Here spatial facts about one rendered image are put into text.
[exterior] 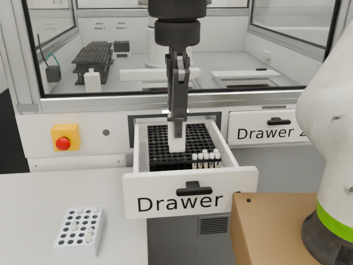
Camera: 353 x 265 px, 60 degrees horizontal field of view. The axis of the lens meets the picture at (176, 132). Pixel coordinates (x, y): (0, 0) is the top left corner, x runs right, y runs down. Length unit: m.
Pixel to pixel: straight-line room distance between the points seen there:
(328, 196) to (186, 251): 0.83
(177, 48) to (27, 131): 0.64
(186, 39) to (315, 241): 0.40
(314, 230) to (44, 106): 0.76
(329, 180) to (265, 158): 0.58
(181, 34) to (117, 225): 0.48
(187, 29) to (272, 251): 0.40
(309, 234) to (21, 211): 0.68
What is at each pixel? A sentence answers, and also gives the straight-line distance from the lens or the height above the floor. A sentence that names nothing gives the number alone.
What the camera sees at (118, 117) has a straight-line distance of 0.94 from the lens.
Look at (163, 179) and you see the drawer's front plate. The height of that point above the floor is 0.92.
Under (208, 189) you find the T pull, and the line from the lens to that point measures 0.63.
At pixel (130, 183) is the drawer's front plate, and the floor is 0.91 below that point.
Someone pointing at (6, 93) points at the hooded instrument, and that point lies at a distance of 1.86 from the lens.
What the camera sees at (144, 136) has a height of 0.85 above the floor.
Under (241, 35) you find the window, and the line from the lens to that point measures 0.94.
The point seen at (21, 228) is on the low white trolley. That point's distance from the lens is 0.85.
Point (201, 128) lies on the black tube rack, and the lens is 0.91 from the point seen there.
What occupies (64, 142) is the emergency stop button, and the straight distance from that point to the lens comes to 0.92.
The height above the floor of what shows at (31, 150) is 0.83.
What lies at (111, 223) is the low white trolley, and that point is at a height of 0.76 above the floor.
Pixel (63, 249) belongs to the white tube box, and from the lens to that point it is 0.71.
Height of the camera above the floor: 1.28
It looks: 25 degrees down
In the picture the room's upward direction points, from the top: straight up
